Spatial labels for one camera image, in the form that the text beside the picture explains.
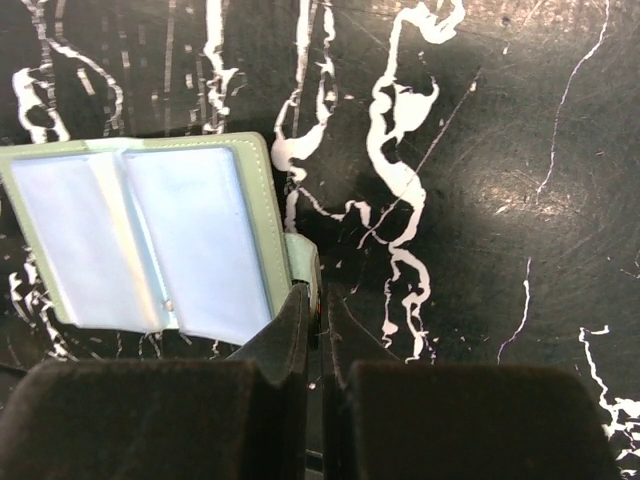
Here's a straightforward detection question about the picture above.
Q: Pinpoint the mint green card holder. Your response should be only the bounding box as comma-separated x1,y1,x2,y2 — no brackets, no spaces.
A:
1,132,321,345

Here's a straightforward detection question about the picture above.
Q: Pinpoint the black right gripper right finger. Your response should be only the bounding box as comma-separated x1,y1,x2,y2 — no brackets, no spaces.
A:
322,287,619,479

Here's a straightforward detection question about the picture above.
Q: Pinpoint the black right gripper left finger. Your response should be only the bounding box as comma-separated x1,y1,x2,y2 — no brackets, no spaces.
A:
1,284,310,479

